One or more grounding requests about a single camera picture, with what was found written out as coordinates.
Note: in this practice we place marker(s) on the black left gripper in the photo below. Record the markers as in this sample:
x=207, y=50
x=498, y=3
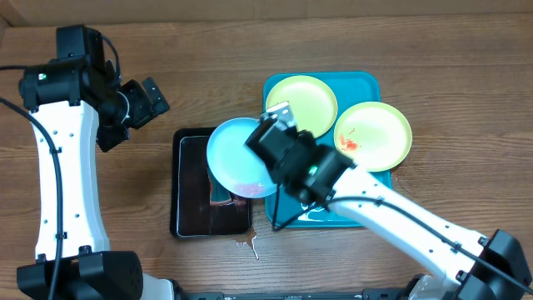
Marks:
x=144, y=111

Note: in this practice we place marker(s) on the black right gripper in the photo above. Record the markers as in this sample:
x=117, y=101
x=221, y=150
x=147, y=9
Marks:
x=310, y=143

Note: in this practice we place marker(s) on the light blue plate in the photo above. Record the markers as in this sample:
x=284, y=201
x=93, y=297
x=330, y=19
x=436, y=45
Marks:
x=233, y=164

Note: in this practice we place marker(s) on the green orange sponge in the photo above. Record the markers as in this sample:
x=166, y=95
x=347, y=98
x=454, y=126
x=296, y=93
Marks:
x=219, y=196

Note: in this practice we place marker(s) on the yellow plate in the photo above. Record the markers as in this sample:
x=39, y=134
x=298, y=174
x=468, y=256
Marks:
x=311, y=101
x=375, y=135

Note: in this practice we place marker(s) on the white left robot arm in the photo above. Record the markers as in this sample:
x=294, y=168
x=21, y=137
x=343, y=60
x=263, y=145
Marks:
x=78, y=106

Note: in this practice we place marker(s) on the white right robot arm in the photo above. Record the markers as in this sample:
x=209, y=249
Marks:
x=462, y=263

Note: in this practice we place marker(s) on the teal plastic tray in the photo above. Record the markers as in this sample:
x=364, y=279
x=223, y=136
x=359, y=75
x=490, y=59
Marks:
x=350, y=88

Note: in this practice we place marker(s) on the black water tray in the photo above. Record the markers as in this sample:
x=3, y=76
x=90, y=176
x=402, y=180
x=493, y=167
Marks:
x=192, y=216

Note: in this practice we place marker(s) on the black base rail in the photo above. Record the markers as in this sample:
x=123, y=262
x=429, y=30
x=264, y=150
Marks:
x=366, y=294

